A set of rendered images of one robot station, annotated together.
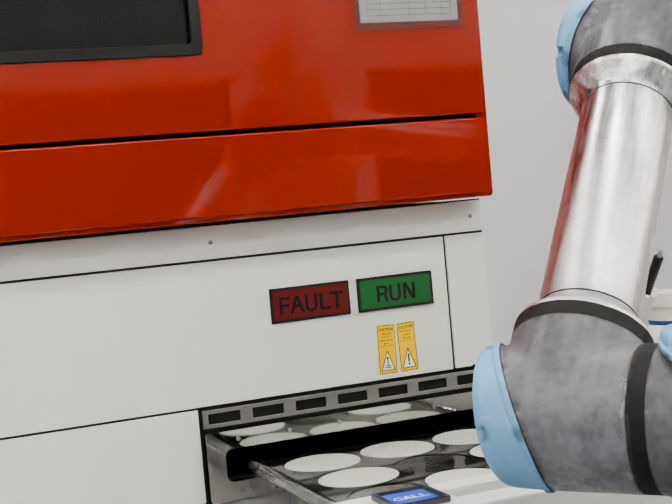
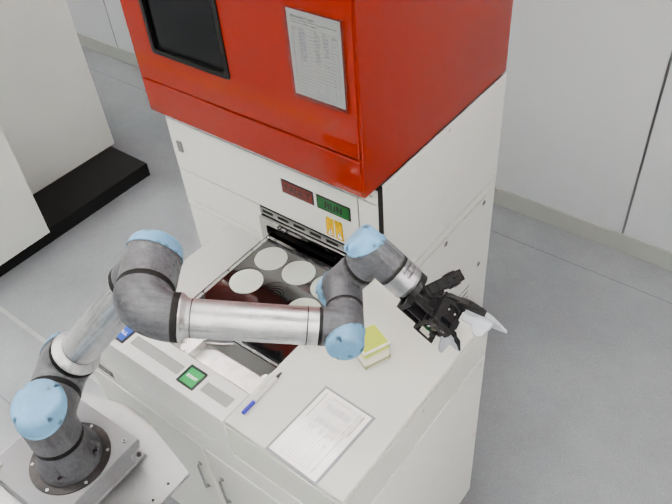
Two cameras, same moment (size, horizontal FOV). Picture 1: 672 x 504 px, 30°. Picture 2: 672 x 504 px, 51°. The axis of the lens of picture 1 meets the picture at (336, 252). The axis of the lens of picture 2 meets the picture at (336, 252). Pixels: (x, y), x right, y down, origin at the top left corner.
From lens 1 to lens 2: 210 cm
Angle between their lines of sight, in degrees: 69
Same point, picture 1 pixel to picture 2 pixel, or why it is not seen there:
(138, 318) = (235, 162)
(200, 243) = not seen: hidden behind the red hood
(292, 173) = (270, 145)
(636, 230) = (81, 340)
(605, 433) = not seen: hidden behind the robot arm
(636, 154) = (94, 316)
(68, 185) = (192, 111)
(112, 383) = (230, 179)
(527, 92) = not seen: outside the picture
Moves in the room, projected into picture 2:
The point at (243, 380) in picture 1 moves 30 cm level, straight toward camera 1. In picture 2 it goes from (274, 204) to (184, 247)
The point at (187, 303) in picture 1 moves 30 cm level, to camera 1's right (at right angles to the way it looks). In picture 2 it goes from (251, 166) to (299, 221)
